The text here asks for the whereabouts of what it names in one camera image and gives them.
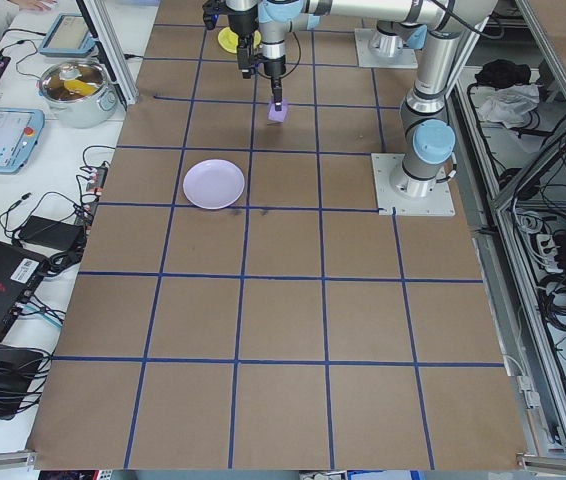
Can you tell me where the purple foam block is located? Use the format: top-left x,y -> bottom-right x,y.
266,98 -> 291,126

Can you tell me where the yellow plate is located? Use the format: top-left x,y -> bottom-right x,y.
216,27 -> 264,53

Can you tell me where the purple plate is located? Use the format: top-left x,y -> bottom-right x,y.
182,158 -> 247,211

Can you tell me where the yellow item inside pot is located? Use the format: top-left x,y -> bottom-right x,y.
62,79 -> 96,99

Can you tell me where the steel pot with glass lid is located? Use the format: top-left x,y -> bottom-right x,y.
37,59 -> 119,130

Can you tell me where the blue teach pendant tablet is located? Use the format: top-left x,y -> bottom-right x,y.
38,13 -> 98,57
0,107 -> 46,176

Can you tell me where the black power strip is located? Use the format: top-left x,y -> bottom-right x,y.
75,163 -> 110,226

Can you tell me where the black cloth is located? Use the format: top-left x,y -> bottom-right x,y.
473,58 -> 533,91

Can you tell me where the white crumpled cloth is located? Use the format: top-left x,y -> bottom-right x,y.
477,83 -> 542,130

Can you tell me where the black power adapter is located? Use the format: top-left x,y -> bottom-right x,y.
16,214 -> 85,250

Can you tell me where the white power strip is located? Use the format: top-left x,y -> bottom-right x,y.
532,231 -> 557,262

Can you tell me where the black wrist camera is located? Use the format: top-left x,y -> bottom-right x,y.
201,0 -> 225,30

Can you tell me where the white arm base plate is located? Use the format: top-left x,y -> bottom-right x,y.
370,152 -> 458,218
353,27 -> 420,70

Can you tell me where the aluminium profile post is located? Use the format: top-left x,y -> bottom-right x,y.
75,0 -> 140,106

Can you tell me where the metal V-shaped frame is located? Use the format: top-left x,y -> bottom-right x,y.
450,0 -> 566,456

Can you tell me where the gray metal bracket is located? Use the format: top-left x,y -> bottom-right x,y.
516,376 -> 540,410

